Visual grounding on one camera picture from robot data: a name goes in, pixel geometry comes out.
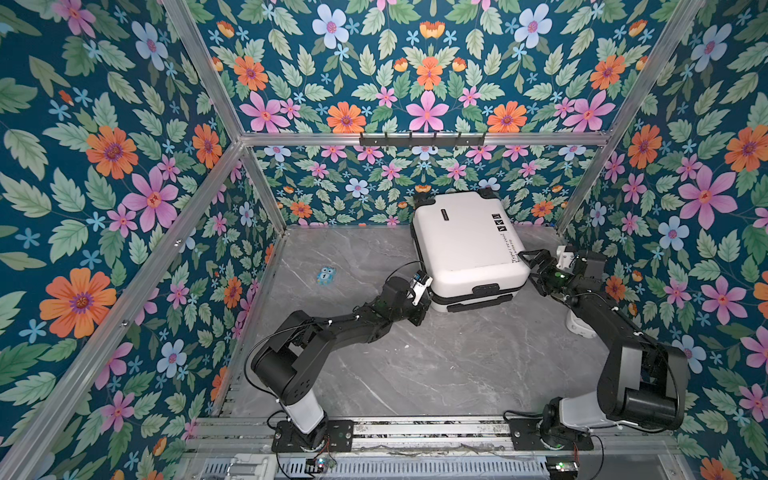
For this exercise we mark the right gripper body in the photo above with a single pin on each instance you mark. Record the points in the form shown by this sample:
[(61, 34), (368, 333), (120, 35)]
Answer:
[(551, 278)]

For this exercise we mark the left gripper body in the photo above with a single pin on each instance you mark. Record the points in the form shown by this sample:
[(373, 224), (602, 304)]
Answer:
[(411, 311)]

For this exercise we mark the white hard-shell suitcase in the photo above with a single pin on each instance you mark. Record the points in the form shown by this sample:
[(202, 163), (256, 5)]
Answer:
[(469, 248)]

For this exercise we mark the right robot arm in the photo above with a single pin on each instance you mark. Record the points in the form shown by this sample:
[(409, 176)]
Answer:
[(643, 383)]

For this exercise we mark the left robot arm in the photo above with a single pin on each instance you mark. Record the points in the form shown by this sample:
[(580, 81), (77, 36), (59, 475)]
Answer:
[(289, 361)]

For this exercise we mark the white round alarm clock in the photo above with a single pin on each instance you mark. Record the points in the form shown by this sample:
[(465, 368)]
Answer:
[(578, 327)]

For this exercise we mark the small teal owl toy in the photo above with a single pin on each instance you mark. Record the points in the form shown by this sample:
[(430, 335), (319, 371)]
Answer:
[(326, 275)]

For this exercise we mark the black hook rack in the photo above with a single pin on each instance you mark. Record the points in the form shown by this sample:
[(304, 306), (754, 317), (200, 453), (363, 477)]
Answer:
[(411, 139)]

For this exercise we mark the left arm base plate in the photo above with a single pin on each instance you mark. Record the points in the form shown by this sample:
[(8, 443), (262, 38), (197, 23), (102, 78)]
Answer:
[(330, 435)]

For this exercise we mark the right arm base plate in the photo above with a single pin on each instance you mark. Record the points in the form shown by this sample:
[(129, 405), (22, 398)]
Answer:
[(529, 434)]

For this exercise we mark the aluminium mounting rail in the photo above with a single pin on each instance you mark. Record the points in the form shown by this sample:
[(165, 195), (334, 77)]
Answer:
[(496, 434)]

